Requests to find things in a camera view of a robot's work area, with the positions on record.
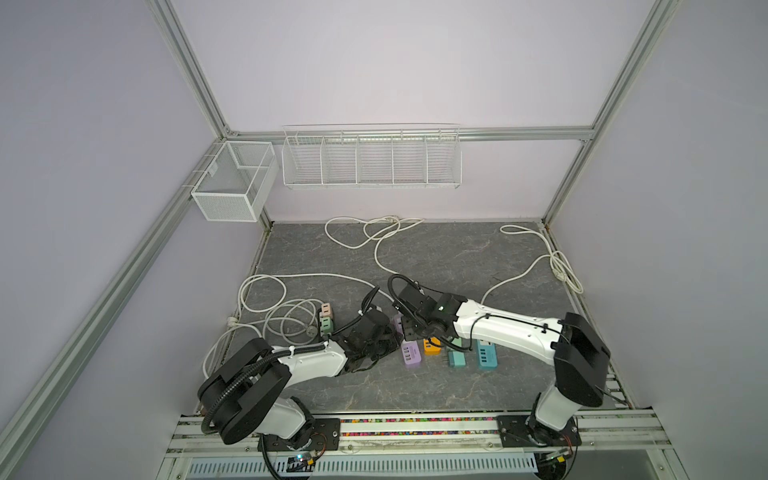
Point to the white mesh box basket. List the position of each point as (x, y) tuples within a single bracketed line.
[(236, 183)]

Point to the white wire wall basket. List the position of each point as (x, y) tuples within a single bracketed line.
[(385, 155)]

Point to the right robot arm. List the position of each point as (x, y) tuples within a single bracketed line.
[(570, 345)]

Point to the orange power strip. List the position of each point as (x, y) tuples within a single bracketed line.
[(432, 346)]

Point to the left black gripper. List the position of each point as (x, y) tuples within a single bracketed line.
[(393, 343)]

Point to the white vented cable duct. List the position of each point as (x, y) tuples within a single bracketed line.
[(358, 465)]

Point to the purple power strip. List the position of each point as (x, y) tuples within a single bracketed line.
[(409, 349)]

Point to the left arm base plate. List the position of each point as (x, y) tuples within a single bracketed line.
[(319, 434)]

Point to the teal power strip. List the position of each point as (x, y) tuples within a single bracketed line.
[(487, 355)]

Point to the aluminium front rail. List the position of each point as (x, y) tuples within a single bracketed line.
[(366, 433)]

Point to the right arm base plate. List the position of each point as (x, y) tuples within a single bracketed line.
[(519, 430)]

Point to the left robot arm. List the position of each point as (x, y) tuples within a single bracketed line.
[(245, 395)]

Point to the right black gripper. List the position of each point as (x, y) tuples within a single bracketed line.
[(407, 332)]

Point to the teal plug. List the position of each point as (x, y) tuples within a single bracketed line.
[(456, 359)]

